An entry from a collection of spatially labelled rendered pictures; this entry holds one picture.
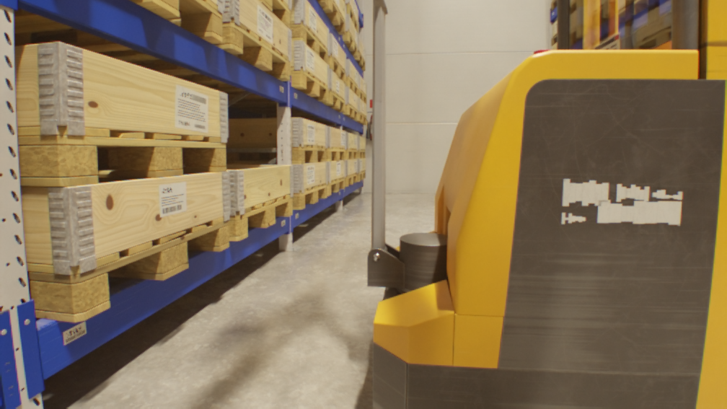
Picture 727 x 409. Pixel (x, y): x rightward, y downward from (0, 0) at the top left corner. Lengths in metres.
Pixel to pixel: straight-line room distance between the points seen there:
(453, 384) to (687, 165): 0.61
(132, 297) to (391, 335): 0.88
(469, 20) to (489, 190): 6.42
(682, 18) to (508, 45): 6.16
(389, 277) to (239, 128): 2.07
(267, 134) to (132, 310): 1.77
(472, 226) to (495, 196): 0.07
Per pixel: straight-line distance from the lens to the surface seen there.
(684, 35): 0.97
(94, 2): 1.33
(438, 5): 7.13
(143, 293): 1.45
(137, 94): 1.29
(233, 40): 1.91
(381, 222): 1.12
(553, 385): 0.90
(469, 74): 6.84
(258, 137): 2.88
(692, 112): 0.89
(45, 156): 1.13
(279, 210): 2.52
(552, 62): 0.78
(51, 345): 1.23
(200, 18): 1.79
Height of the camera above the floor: 0.70
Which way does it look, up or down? 4 degrees down
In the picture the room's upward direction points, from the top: straight up
